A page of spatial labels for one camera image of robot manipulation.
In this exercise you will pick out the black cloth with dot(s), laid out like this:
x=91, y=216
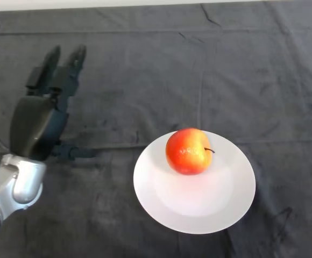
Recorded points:
x=172, y=80

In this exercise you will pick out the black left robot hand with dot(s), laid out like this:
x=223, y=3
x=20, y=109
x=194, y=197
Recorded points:
x=37, y=126

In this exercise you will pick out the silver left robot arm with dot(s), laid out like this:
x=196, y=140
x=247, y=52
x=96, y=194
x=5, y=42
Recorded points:
x=10, y=185

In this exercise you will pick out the white round plate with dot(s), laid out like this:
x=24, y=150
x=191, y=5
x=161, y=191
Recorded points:
x=193, y=193

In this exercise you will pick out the red yellow apple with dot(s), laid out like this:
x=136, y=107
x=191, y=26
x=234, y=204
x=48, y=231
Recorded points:
x=188, y=151

